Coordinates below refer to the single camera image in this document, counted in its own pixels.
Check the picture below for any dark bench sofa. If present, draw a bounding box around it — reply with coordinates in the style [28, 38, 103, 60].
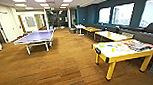
[117, 23, 153, 50]

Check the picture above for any bright rounded window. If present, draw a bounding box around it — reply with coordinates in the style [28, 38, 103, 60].
[97, 6, 113, 26]
[137, 0, 153, 30]
[110, 2, 137, 28]

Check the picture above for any yellow gaming table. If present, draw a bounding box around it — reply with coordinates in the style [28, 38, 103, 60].
[90, 38, 153, 83]

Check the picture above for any wall whiteboard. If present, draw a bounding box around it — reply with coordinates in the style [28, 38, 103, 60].
[24, 15, 37, 29]

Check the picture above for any blue ping pong table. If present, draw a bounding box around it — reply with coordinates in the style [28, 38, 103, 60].
[12, 27, 58, 56]

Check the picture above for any small black bin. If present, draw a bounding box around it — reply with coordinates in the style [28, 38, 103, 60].
[68, 27, 77, 35]

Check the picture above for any long light wooden table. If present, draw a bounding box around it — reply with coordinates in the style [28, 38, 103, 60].
[81, 24, 103, 35]
[93, 28, 135, 44]

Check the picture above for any rectangular ceiling light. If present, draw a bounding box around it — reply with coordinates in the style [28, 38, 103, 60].
[33, 0, 48, 3]
[62, 0, 75, 4]
[8, 0, 28, 3]

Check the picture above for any green exit sign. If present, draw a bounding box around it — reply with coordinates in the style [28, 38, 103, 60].
[49, 5, 56, 11]

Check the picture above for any white hallway door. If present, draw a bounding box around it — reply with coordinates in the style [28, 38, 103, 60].
[0, 10, 19, 44]

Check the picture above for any small white table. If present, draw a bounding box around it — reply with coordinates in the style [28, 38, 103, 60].
[74, 23, 87, 37]

